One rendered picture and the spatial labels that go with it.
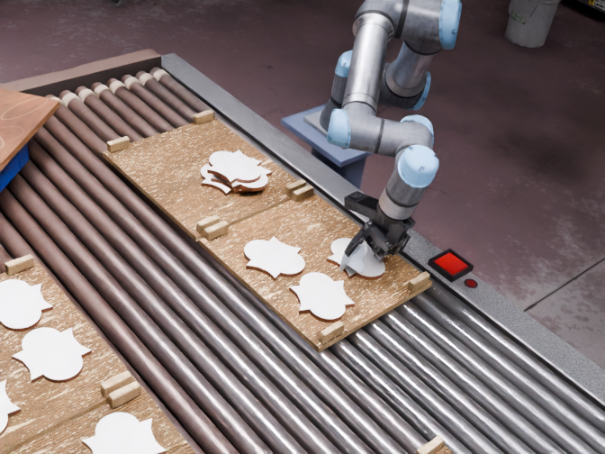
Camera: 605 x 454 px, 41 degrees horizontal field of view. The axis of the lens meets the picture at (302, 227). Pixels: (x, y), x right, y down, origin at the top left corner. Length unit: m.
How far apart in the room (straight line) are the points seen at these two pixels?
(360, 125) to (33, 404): 0.82
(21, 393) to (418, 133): 0.91
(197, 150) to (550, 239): 2.02
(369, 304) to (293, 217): 0.33
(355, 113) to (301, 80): 2.87
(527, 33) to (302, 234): 3.72
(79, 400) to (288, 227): 0.67
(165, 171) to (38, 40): 2.82
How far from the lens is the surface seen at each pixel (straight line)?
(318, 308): 1.71
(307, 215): 1.97
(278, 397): 1.57
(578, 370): 1.81
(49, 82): 2.43
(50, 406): 1.54
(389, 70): 2.30
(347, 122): 1.67
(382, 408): 1.59
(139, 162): 2.11
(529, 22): 5.42
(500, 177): 4.06
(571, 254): 3.71
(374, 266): 1.84
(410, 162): 1.59
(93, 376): 1.58
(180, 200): 1.98
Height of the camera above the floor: 2.12
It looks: 38 degrees down
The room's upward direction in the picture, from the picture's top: 8 degrees clockwise
